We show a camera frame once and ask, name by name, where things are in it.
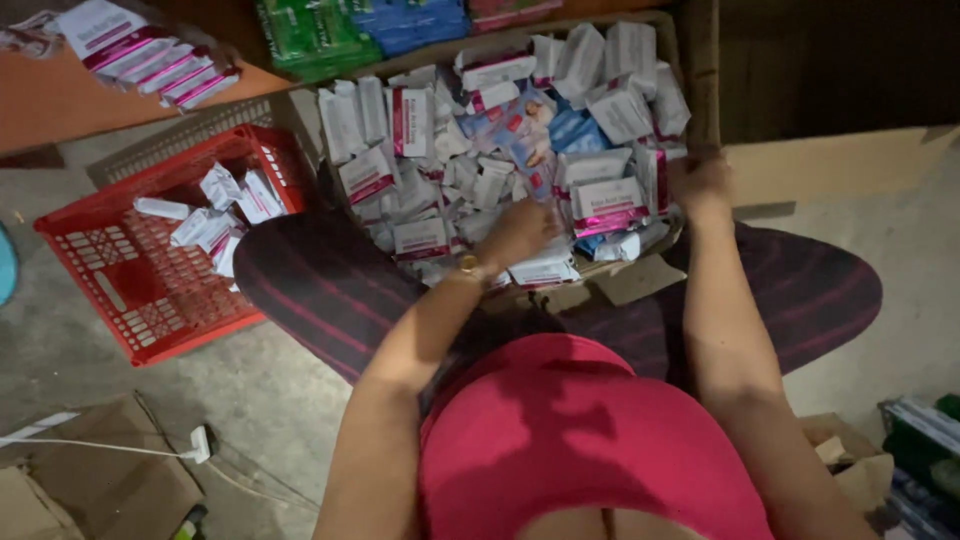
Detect person's left hand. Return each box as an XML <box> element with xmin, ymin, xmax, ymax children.
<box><xmin>478</xmin><ymin>198</ymin><xmax>561</xmax><ymax>276</ymax></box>

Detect person's right hand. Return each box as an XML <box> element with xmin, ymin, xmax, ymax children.
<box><xmin>671</xmin><ymin>153</ymin><xmax>738</xmax><ymax>227</ymax></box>

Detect large brown cardboard carton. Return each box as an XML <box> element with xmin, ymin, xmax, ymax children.
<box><xmin>288</xmin><ymin>6</ymin><xmax>723</xmax><ymax>312</ymax></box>

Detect gold wristwatch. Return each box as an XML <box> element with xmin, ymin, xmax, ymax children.
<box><xmin>454</xmin><ymin>253</ymin><xmax>489</xmax><ymax>285</ymax></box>

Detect light blue picture packet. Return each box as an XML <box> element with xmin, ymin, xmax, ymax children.
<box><xmin>491</xmin><ymin>93</ymin><xmax>560</xmax><ymax>200</ymax></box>

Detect heap of white pink boxes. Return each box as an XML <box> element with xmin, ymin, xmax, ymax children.
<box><xmin>318</xmin><ymin>21</ymin><xmax>693</xmax><ymax>290</ymax></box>

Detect blue soap packet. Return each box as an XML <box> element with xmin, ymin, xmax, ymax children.
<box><xmin>547</xmin><ymin>105</ymin><xmax>612</xmax><ymax>155</ymax></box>

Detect brown cardboard panel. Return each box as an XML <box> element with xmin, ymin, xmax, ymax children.
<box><xmin>720</xmin><ymin>124</ymin><xmax>960</xmax><ymax>210</ymax></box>

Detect stack of pink packets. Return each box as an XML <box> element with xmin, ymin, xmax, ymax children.
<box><xmin>466</xmin><ymin>0</ymin><xmax>565</xmax><ymax>34</ymax></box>

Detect person's pink shirt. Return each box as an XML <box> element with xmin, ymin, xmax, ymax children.
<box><xmin>417</xmin><ymin>333</ymin><xmax>775</xmax><ymax>540</ymax></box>

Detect stack of blue packets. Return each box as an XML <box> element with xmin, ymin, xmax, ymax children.
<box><xmin>351</xmin><ymin>0</ymin><xmax>474</xmax><ymax>60</ymax></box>

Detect stack of green packets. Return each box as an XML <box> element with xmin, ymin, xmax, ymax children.
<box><xmin>253</xmin><ymin>0</ymin><xmax>385</xmax><ymax>85</ymax></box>

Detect small pile of white cartons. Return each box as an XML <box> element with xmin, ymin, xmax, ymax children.
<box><xmin>133</xmin><ymin>162</ymin><xmax>288</xmax><ymax>280</ymax></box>

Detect torn cardboard pieces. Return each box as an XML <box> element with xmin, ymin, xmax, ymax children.
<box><xmin>796</xmin><ymin>411</ymin><xmax>897</xmax><ymax>514</ymax></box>

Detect grey plastic basket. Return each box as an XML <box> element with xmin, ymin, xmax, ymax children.
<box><xmin>86</xmin><ymin>96</ymin><xmax>280</xmax><ymax>189</ymax></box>

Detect rack of assorted goods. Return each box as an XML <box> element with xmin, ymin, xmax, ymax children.
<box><xmin>879</xmin><ymin>393</ymin><xmax>960</xmax><ymax>540</ymax></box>

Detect red plastic basket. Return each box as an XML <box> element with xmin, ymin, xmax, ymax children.
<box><xmin>33</xmin><ymin>123</ymin><xmax>312</xmax><ymax>369</ymax></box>

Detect row of white magenta packs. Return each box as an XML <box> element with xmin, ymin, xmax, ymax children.
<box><xmin>56</xmin><ymin>0</ymin><xmax>243</xmax><ymax>115</ymax></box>

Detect green yellow bottle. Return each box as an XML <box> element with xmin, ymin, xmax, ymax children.
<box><xmin>172</xmin><ymin>504</ymin><xmax>210</xmax><ymax>540</ymax></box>

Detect flattened brown cardboard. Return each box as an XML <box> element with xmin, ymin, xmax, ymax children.
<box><xmin>0</xmin><ymin>396</ymin><xmax>205</xmax><ymax>540</ymax></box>

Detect teal plastic object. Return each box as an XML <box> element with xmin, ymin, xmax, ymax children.
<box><xmin>0</xmin><ymin>222</ymin><xmax>21</xmax><ymax>309</ymax></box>

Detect clear wrapped packets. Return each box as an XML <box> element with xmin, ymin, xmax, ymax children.
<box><xmin>0</xmin><ymin>9</ymin><xmax>67</xmax><ymax>61</ymax></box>

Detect white charger plug with cable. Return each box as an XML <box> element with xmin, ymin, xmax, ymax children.
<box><xmin>0</xmin><ymin>424</ymin><xmax>215</xmax><ymax>466</ymax></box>

